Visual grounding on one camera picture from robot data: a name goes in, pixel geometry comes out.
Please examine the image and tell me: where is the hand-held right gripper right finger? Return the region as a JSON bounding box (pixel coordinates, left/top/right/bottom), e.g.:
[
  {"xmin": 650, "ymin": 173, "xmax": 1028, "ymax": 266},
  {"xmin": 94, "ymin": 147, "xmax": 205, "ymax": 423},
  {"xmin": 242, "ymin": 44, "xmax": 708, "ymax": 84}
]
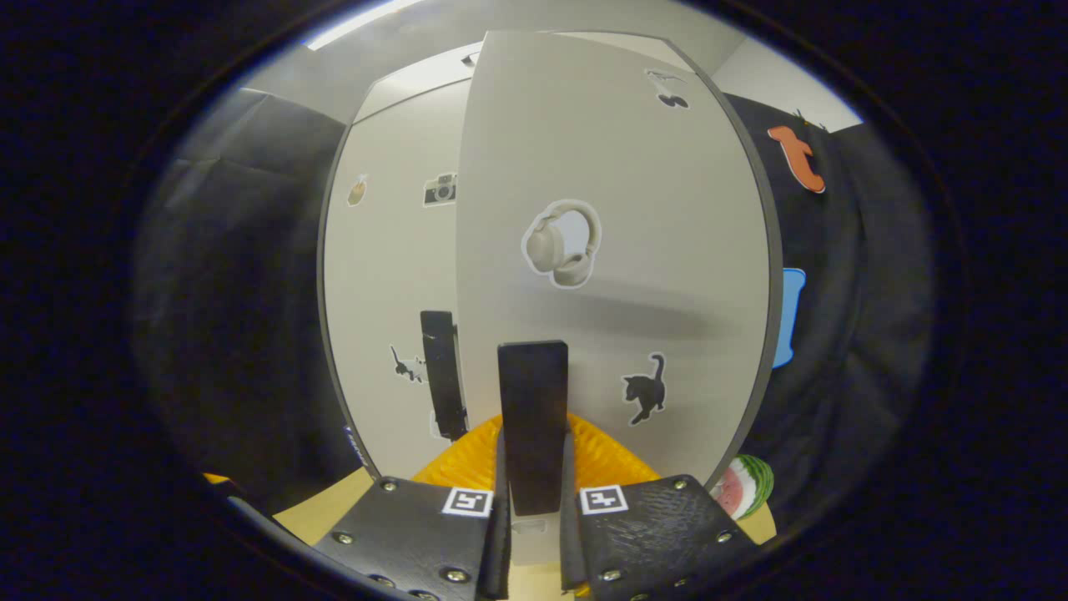
[{"xmin": 559, "ymin": 413, "xmax": 762, "ymax": 601}]

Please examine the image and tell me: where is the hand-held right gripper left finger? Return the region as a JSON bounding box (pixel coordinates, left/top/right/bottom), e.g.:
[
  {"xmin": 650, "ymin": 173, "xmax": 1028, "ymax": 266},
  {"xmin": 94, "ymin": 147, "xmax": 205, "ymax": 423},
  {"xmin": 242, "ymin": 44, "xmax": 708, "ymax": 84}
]
[{"xmin": 310, "ymin": 413, "xmax": 512, "ymax": 601}]

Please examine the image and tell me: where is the white door with camera sticker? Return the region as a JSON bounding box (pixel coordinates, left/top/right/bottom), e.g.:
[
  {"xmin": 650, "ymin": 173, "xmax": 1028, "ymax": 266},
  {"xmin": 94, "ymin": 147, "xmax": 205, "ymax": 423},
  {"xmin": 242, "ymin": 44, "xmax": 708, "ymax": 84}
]
[{"xmin": 320, "ymin": 79, "xmax": 472, "ymax": 483}]

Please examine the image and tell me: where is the white double-door shoe cabinet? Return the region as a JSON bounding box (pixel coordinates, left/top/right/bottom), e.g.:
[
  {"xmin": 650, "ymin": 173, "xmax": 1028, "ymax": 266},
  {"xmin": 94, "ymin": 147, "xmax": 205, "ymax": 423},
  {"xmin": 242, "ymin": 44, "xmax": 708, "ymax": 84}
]
[{"xmin": 317, "ymin": 32, "xmax": 785, "ymax": 489}]

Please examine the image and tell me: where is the white door with headphone sticker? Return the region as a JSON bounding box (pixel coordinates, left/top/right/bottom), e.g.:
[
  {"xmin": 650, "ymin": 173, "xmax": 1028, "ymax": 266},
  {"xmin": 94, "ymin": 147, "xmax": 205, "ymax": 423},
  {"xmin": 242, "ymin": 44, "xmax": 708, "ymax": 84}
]
[{"xmin": 455, "ymin": 32, "xmax": 773, "ymax": 567}]

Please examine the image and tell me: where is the watermelon slice toy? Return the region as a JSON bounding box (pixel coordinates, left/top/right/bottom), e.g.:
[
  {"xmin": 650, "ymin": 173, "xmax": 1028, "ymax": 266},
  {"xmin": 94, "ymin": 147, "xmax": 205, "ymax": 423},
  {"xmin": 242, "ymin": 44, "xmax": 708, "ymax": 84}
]
[{"xmin": 709, "ymin": 455, "xmax": 775, "ymax": 520}]

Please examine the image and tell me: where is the black backdrop cloth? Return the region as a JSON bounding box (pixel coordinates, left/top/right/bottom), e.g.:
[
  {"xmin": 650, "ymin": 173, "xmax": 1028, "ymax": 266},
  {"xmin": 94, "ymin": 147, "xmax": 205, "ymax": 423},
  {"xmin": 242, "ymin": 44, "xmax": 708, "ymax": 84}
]
[{"xmin": 132, "ymin": 88, "xmax": 935, "ymax": 514}]

